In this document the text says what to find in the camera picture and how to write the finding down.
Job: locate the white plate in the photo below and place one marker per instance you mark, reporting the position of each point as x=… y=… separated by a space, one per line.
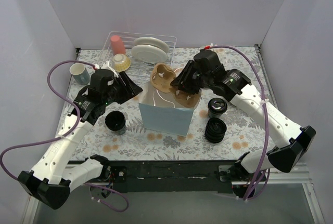
x=149 y=54
x=152 y=41

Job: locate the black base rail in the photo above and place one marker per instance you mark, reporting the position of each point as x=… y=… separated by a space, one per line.
x=175 y=176

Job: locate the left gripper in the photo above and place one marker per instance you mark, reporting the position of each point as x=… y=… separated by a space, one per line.
x=124 y=87

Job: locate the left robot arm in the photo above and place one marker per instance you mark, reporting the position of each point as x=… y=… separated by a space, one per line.
x=48 y=181

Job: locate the yellow patterned bowl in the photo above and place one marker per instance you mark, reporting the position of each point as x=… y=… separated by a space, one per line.
x=121 y=62

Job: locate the light blue paper bag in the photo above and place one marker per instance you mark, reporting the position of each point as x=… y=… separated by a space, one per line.
x=161 y=112

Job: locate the rear white plate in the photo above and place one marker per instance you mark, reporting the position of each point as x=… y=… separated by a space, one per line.
x=152 y=41

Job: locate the black coffee lid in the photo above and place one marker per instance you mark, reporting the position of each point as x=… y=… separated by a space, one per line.
x=217 y=105

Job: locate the pink plastic cup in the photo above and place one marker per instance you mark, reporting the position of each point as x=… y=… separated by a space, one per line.
x=117 y=45

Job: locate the front white plate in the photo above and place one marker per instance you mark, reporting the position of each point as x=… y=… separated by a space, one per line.
x=149 y=54

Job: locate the dark coffee cup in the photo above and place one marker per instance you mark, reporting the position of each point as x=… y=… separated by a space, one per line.
x=211 y=114
x=116 y=122

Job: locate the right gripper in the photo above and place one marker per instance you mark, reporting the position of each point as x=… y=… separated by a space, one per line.
x=189 y=77

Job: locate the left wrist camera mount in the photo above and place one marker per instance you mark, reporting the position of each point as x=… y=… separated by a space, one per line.
x=107 y=65

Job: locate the stack of black lids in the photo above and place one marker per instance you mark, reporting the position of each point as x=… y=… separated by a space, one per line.
x=215 y=130

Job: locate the small white mug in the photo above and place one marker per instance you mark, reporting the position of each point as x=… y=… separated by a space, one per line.
x=80 y=73

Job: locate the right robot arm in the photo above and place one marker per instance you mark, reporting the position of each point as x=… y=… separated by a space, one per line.
x=290 y=140

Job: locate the floral table mat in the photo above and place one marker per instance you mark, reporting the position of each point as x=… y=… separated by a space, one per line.
x=242 y=135

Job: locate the white wire dish rack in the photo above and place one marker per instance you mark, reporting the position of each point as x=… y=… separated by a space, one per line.
x=139 y=71

